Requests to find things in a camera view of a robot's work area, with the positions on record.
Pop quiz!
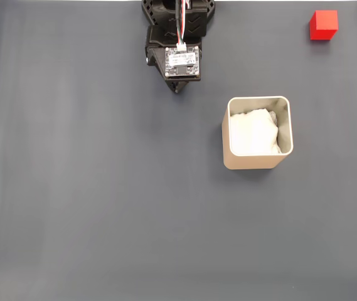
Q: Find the red cube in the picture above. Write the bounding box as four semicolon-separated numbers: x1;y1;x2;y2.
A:
309;10;339;41

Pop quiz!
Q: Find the beige square box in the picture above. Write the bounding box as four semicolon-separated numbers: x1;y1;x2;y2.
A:
221;95;294;171

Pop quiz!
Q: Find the white tissue paper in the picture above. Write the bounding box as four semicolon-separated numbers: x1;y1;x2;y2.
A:
230;108;282;155

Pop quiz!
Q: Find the dark grey table mat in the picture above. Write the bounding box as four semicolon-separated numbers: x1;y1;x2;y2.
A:
0;1;357;301

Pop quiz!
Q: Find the bare camera circuit board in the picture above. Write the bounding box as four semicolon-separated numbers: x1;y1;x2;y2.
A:
164;45;203;80

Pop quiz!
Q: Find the multicolour wire bundle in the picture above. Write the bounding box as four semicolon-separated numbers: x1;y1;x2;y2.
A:
174;0;188;53

